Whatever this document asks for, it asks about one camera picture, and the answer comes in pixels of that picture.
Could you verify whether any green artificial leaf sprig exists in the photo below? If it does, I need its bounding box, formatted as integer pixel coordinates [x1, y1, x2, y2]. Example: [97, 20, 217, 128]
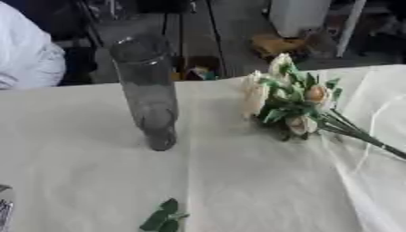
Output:
[138, 198, 190, 232]

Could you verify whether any white cabinet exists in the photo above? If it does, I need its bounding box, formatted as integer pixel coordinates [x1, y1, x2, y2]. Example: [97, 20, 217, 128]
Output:
[267, 0, 334, 39]

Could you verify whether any cream artificial flower bouquet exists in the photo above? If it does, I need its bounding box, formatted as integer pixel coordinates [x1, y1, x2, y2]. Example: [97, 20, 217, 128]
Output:
[239, 53, 406, 160]

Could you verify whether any tall clear glass vase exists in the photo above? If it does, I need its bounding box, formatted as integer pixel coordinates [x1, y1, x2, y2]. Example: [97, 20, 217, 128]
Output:
[108, 35, 179, 152]

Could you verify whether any person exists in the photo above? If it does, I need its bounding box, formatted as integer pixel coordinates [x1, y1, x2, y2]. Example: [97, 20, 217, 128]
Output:
[0, 1, 69, 91]

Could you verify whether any tan cardboard box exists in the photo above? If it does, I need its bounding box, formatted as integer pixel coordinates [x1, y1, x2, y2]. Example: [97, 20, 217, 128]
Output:
[250, 33, 310, 59]

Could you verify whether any white pole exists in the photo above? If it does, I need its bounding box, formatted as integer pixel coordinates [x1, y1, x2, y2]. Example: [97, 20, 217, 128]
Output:
[334, 0, 368, 58]

